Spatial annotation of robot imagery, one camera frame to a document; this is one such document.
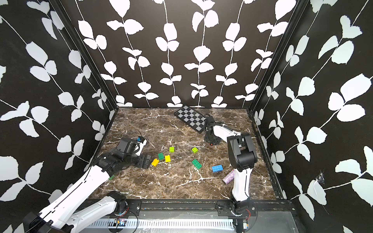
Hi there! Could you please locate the yellow small brick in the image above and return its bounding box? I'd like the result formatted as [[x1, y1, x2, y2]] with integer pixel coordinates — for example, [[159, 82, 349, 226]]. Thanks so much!
[[165, 155, 171, 163]]

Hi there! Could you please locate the green long brick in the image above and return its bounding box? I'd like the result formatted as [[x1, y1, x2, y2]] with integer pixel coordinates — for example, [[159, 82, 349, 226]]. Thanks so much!
[[192, 159, 202, 170]]

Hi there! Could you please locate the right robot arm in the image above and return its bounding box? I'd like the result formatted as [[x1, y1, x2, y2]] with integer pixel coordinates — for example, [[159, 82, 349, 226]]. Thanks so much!
[[204, 114, 258, 204]]

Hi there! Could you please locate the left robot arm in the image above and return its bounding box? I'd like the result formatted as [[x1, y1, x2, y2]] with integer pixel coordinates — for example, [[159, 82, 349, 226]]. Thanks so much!
[[23, 153, 151, 233]]

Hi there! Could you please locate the yellow brick lower left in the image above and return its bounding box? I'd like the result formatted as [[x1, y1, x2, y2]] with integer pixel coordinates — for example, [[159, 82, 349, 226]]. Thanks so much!
[[151, 158, 159, 167]]

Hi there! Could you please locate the black white checkerboard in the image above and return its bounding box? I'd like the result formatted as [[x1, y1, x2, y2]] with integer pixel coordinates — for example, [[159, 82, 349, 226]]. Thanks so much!
[[174, 105, 206, 134]]

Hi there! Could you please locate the blue long brick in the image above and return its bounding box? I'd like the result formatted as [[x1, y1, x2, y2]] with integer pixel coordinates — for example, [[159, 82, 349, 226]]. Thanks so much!
[[212, 165, 223, 173]]

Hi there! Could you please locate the purple glitter microphone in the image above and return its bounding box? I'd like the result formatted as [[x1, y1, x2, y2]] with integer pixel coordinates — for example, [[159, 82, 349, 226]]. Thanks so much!
[[223, 170, 235, 184]]

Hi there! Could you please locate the white slotted cable duct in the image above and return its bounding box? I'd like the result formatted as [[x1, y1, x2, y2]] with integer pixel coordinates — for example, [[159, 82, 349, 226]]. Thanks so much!
[[87, 218, 235, 230]]

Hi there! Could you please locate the black mounting rail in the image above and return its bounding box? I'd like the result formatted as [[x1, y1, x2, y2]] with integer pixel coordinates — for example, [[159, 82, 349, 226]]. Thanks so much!
[[127, 199, 298, 218]]

